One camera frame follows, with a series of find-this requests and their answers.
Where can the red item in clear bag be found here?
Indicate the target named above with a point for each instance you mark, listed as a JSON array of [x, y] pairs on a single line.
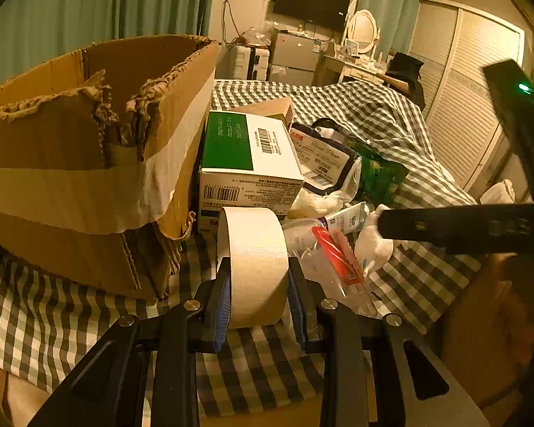
[[311, 267]]

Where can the dark blue white packet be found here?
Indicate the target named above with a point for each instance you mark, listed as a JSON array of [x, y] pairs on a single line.
[[322, 155]]

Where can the beige masking tape roll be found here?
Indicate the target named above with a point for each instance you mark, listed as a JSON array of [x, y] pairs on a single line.
[[258, 267]]

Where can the green and white carton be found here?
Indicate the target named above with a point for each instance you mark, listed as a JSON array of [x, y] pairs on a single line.
[[231, 142]]

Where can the red pink card packet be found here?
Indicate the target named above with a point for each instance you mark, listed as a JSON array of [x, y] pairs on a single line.
[[333, 249]]

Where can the narrow green curtain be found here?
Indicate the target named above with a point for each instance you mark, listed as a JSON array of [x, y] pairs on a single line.
[[396, 4]]

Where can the black wall television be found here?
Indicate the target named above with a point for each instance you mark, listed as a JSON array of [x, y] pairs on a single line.
[[309, 2]]

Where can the crinkled clear bag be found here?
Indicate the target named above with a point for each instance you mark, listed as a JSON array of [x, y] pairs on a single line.
[[258, 35]]

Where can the white oval mirror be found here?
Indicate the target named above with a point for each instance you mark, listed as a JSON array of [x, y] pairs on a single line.
[[360, 29]]

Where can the wide green curtain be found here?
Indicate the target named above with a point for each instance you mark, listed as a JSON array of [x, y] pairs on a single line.
[[71, 4]]

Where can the torn cardboard box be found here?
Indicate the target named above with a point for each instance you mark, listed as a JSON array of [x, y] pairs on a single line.
[[49, 142]]

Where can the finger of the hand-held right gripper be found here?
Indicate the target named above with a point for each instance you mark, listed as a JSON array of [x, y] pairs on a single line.
[[449, 227]]

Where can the flat tan paper box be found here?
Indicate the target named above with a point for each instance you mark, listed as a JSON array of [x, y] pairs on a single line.
[[267, 109]]

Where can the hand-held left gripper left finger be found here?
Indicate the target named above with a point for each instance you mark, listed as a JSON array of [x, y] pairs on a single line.
[[223, 304]]

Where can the white suitcase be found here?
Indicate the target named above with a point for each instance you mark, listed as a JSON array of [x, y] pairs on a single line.
[[244, 62]]

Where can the black clothing on chair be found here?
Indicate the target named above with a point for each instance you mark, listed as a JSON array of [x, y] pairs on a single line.
[[405, 69]]

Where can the white cloth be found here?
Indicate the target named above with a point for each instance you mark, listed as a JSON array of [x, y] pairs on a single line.
[[498, 193]]

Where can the green snack bag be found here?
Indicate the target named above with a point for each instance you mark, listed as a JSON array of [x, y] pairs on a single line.
[[378, 173]]

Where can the small silver fridge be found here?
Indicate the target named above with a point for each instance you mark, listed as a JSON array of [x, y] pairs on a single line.
[[293, 51]]

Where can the white plastic bag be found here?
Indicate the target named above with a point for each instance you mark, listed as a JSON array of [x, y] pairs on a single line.
[[311, 202]]

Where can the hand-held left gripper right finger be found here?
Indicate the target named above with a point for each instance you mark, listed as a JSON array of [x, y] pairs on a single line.
[[299, 316]]

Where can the white dressing table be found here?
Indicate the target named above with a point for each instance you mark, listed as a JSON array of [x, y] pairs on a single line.
[[351, 69]]

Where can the white cream tube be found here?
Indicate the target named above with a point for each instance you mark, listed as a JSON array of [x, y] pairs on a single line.
[[345, 220]]

